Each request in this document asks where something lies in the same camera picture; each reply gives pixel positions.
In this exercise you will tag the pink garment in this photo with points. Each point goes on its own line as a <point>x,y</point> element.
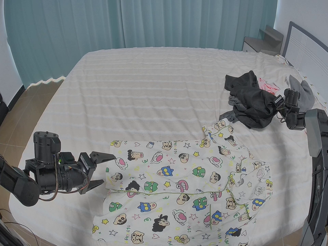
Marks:
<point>267,86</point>

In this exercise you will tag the grey garment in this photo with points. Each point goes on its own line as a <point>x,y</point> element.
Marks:
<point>305,96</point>

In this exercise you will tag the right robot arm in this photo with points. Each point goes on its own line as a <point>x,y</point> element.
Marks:
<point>314,127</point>

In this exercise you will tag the bed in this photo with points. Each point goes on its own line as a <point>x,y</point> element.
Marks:
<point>153,86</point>

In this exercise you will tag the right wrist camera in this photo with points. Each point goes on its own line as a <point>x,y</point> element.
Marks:
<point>278,100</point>

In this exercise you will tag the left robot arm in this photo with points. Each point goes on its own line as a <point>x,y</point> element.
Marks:
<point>15,183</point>

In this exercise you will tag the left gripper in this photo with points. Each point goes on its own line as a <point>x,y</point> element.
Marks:
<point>73,178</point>

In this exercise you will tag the grey bedside table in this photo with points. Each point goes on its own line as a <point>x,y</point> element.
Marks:
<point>256,44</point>

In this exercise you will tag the pile of clothes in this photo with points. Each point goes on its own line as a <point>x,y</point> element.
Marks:
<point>253,106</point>

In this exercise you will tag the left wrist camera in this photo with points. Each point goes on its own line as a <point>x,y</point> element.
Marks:
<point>67,157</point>

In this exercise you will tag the blue-green curtain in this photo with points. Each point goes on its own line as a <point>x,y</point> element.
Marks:
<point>64,29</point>
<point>194,14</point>

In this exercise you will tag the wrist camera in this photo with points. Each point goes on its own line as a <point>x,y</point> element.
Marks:
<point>67,157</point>
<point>278,100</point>

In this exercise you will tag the white printed pyjama top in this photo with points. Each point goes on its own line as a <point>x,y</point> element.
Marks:
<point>166,188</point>

